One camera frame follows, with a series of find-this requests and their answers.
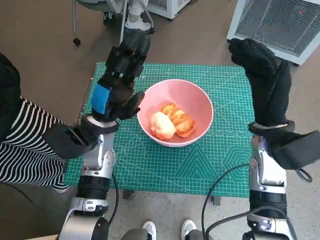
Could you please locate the bare left robot hand blue tape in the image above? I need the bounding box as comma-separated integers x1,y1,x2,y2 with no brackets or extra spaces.
90,31,152,123

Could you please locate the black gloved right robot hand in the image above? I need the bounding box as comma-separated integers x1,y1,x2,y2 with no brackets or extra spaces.
228,37,293,128

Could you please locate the round toy bread bun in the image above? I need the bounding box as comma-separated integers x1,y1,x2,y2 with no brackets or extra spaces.
149,111,177,140

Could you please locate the pink bowl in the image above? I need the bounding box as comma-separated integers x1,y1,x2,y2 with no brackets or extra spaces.
136,79,214,148

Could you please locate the braided toy bread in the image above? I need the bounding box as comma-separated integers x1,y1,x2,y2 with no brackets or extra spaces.
159,102,196,139

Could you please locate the white appliance with mesh grille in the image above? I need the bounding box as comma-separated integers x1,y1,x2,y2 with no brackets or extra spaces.
226,0,320,66

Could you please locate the person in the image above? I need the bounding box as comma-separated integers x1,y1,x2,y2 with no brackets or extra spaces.
123,0,155,35
122,219,208,240
0,52,73,193

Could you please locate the green cutting mat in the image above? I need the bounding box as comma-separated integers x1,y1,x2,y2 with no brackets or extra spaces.
63,62,253,198

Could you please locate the grey office chair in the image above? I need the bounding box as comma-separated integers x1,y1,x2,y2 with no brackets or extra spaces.
71,0,156,47

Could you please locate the white vented cabinet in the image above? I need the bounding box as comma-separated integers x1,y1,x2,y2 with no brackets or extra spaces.
147,0,192,20

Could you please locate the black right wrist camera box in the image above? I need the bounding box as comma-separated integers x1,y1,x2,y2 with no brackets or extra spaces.
268,131,320,171

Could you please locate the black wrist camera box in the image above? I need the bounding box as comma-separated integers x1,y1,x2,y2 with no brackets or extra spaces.
268,131,320,171
43,124,100,160

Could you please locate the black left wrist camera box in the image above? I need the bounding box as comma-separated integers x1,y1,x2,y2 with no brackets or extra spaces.
43,124,100,160

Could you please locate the black camera cable loop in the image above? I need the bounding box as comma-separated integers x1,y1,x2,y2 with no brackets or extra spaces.
294,168,313,183

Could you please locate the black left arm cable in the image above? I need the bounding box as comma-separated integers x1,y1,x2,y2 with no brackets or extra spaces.
106,172,120,226

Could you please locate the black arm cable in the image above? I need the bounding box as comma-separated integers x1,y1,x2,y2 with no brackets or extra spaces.
106,172,120,226
201,163,251,240

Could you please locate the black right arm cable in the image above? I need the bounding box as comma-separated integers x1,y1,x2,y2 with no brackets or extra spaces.
201,163,251,240

